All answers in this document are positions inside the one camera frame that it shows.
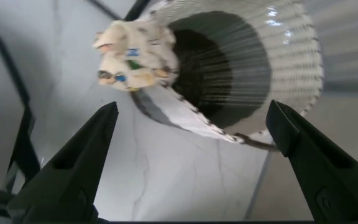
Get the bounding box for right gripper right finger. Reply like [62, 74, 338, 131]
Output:
[265, 99, 358, 223]

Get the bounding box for white laundry basket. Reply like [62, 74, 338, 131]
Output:
[130, 0, 324, 152]

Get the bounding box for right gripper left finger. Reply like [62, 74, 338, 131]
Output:
[6, 101, 119, 223]

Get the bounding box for cream printed garment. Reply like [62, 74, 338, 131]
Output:
[92, 19, 180, 93]

